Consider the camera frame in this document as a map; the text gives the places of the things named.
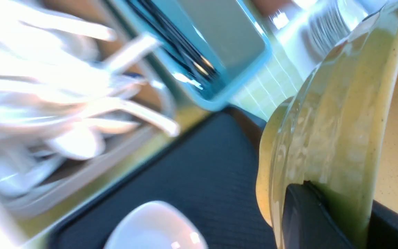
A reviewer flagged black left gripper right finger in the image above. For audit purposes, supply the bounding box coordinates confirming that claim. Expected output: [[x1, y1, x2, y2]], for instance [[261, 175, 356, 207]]
[[368, 201, 398, 249]]

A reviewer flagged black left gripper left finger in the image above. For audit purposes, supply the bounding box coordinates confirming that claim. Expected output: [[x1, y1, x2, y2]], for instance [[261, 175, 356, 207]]
[[282, 183, 355, 249]]

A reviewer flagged beige noodle bowl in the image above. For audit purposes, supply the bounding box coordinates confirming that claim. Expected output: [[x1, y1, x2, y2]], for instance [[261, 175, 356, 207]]
[[256, 0, 398, 249]]

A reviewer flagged white square bowl on tray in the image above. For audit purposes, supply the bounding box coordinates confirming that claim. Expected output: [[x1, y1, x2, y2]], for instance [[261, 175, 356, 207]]
[[104, 201, 209, 249]]

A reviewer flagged black serving tray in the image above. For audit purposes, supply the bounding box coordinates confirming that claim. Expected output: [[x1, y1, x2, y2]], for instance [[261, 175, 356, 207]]
[[46, 106, 276, 249]]

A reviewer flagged teal chopstick bin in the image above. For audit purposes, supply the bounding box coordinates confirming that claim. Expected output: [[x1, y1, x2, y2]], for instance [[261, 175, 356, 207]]
[[104, 0, 272, 111]]

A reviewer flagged grey spoon bin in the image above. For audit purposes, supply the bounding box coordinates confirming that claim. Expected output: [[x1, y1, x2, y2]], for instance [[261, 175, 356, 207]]
[[0, 0, 213, 239]]

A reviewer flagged pile of white soup spoons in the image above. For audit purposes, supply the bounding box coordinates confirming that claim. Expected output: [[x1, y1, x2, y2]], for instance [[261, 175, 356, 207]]
[[0, 0, 180, 198]]

